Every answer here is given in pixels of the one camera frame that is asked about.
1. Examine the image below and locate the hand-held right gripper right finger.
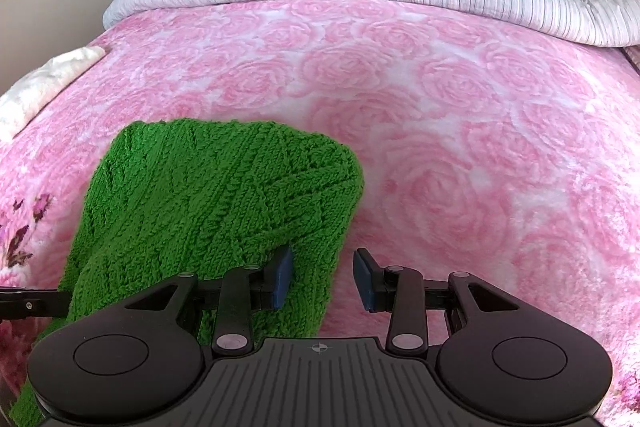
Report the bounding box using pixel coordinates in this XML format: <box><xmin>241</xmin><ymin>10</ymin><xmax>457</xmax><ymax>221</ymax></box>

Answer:
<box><xmin>352</xmin><ymin>248</ymin><xmax>523</xmax><ymax>356</ymax></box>

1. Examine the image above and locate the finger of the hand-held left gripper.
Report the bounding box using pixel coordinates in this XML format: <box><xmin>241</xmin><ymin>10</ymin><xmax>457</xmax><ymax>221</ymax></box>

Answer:
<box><xmin>0</xmin><ymin>288</ymin><xmax>74</xmax><ymax>323</ymax></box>

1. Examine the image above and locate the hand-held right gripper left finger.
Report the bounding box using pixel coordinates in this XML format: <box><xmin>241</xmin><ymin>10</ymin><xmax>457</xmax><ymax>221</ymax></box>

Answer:
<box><xmin>122</xmin><ymin>244</ymin><xmax>295</xmax><ymax>357</ymax></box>

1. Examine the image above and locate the green knitted sweater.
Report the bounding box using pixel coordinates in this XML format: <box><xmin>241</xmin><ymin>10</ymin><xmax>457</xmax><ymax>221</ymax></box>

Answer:
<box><xmin>12</xmin><ymin>118</ymin><xmax>365</xmax><ymax>427</ymax></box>

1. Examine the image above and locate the pink floral blanket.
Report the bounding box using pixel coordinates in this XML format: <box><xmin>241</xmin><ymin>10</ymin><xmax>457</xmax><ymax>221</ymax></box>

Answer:
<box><xmin>0</xmin><ymin>0</ymin><xmax>640</xmax><ymax>427</ymax></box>

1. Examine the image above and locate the white fluffy towel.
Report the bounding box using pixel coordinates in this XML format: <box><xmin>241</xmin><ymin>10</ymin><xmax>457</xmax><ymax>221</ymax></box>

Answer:
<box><xmin>0</xmin><ymin>46</ymin><xmax>107</xmax><ymax>142</ymax></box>

